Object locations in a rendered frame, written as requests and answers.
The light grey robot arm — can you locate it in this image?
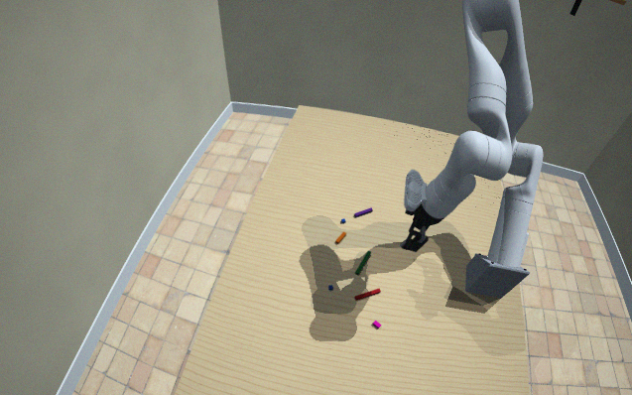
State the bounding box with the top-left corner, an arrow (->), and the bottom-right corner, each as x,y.
404,0 -> 543,267

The purple rod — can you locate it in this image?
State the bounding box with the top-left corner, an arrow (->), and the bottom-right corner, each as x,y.
354,207 -> 373,217

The green rod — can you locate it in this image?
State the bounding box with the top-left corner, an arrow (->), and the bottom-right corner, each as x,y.
355,250 -> 371,275

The dark red rod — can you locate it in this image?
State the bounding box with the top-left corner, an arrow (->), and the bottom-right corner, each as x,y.
355,289 -> 380,301

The orange rod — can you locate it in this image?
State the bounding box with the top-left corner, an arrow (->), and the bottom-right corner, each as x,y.
335,231 -> 346,244

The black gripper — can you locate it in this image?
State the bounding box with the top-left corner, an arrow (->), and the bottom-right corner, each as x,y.
400,205 -> 443,252

